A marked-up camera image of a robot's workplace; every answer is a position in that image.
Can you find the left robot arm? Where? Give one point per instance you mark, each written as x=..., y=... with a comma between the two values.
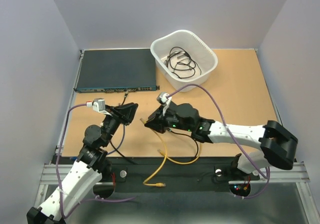
x=90, y=166

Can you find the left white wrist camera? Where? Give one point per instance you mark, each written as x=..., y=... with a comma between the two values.
x=98, y=105

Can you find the aluminium rail frame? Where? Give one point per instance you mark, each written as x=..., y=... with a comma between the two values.
x=234, y=93

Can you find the white plastic tub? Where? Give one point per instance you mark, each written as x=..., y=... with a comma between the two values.
x=183, y=58

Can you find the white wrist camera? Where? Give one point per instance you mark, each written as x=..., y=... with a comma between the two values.
x=165, y=100
x=98, y=105

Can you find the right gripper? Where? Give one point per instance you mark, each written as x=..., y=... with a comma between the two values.
x=157, y=121

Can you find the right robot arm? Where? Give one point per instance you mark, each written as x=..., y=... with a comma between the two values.
x=275, y=145

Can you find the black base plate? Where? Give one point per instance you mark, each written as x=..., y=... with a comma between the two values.
x=206, y=174

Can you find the large teal rack switch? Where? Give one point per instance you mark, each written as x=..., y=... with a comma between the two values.
x=116, y=70

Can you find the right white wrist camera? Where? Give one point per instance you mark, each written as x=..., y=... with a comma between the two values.
x=165, y=100

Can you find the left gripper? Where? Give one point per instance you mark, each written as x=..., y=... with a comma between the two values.
x=124, y=113

